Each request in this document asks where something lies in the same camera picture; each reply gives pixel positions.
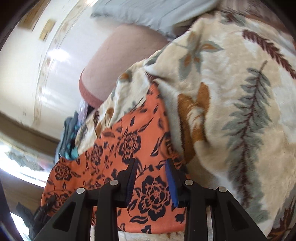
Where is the orange black floral garment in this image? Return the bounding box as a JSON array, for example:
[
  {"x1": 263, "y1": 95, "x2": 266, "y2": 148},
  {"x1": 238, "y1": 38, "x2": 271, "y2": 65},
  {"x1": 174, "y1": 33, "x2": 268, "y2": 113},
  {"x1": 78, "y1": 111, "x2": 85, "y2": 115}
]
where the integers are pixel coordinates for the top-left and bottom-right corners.
[{"x1": 41, "y1": 84, "x2": 187, "y2": 234}]

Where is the brown door with glass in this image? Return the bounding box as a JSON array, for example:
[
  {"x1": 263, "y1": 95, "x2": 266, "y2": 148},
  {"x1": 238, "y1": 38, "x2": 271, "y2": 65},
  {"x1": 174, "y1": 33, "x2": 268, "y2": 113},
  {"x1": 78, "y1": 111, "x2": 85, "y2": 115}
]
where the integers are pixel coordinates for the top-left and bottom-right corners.
[{"x1": 1, "y1": 113, "x2": 58, "y2": 213}]

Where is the teal blue striped garment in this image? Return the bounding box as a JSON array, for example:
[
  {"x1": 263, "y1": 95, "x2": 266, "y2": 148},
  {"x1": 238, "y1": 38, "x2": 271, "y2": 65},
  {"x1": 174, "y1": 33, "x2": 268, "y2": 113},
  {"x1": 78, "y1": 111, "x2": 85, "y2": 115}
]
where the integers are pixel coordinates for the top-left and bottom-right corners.
[{"x1": 64, "y1": 146, "x2": 79, "y2": 161}]

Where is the grey blue cloth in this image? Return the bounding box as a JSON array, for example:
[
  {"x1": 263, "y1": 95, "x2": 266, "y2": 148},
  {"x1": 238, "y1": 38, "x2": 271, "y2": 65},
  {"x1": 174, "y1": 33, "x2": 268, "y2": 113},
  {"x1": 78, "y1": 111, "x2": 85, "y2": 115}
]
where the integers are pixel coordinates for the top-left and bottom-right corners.
[{"x1": 55, "y1": 112, "x2": 80, "y2": 163}]

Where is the lilac plastic bag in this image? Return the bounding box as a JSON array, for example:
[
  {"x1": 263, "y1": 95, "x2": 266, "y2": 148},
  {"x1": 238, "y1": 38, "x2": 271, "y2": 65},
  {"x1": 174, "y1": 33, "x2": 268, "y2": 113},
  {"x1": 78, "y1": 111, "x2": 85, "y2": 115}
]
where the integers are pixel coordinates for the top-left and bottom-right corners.
[{"x1": 77, "y1": 100, "x2": 89, "y2": 126}]

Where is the cream leaf print blanket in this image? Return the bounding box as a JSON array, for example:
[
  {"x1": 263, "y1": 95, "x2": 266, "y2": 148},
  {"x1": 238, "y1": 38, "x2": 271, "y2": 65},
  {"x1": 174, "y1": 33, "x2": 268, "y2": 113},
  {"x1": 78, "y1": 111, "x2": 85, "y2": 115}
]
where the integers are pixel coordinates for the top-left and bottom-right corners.
[{"x1": 75, "y1": 11, "x2": 295, "y2": 240}]

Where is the pink bolster cushion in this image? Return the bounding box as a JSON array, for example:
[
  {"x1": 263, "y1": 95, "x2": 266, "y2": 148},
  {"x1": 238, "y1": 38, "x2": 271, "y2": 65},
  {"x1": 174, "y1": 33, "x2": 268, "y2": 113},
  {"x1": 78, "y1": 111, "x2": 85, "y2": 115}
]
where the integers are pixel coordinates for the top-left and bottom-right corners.
[{"x1": 79, "y1": 24, "x2": 168, "y2": 108}]

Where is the grey blue pillow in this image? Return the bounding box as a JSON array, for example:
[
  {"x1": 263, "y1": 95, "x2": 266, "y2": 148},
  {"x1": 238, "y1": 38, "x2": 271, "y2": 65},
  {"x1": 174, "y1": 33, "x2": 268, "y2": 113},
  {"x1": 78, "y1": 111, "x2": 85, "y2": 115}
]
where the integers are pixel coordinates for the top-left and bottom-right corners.
[{"x1": 91, "y1": 0, "x2": 219, "y2": 40}]

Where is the beige wall switch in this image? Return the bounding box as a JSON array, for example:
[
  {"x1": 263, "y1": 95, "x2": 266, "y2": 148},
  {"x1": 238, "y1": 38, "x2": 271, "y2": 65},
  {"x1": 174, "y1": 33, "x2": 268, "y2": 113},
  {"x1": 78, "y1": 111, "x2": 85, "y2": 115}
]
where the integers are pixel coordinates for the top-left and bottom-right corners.
[{"x1": 39, "y1": 19, "x2": 56, "y2": 41}]

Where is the framed wall plaque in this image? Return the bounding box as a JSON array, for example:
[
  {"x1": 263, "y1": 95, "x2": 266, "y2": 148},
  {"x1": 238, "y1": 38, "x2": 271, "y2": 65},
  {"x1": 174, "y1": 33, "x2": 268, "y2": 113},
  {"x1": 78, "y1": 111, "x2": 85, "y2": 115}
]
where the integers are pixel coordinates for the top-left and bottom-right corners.
[{"x1": 18, "y1": 0, "x2": 50, "y2": 31}]

